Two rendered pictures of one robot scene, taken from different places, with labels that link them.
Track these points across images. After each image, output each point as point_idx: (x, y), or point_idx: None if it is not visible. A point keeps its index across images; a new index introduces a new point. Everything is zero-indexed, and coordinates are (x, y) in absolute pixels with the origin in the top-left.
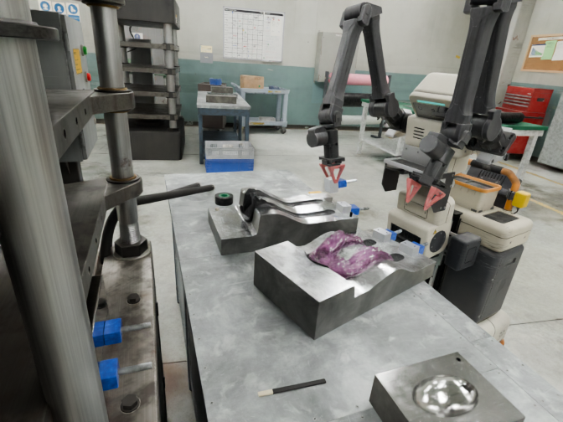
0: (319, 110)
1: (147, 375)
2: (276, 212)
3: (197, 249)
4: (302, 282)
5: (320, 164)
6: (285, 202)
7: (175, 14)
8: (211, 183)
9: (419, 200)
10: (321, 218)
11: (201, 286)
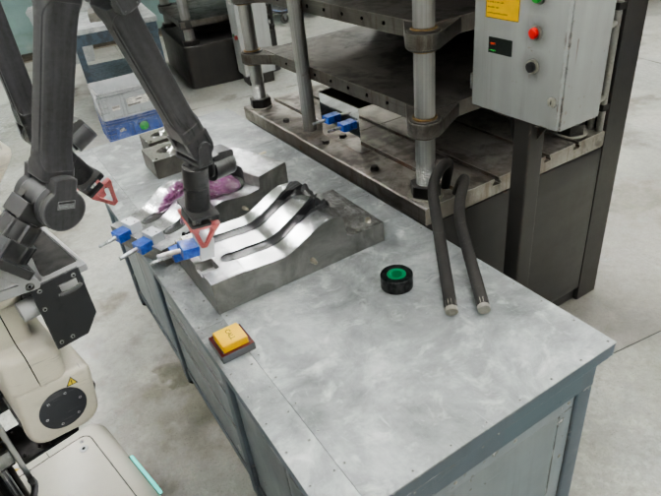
0: (210, 137)
1: (327, 150)
2: (276, 189)
3: (363, 206)
4: (242, 152)
5: (217, 219)
6: (277, 242)
7: None
8: (475, 339)
9: (37, 320)
10: (225, 226)
11: (330, 180)
